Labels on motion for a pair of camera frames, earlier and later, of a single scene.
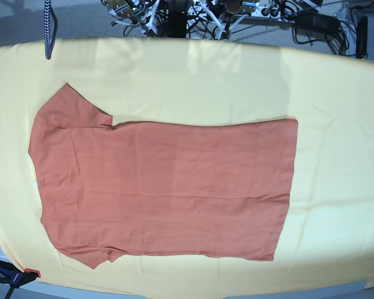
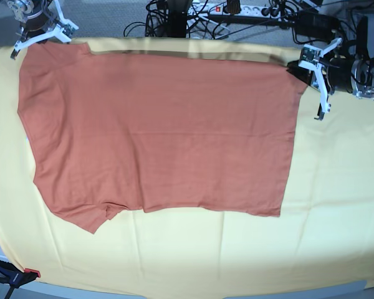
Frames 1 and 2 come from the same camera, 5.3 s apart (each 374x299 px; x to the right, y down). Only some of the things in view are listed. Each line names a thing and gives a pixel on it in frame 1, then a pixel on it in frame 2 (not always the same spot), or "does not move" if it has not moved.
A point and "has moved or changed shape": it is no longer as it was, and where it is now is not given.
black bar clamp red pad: (9, 275) does not move
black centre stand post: (177, 18) does not move
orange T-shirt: (214, 189) has moved or changed shape
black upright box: (361, 38) does not move
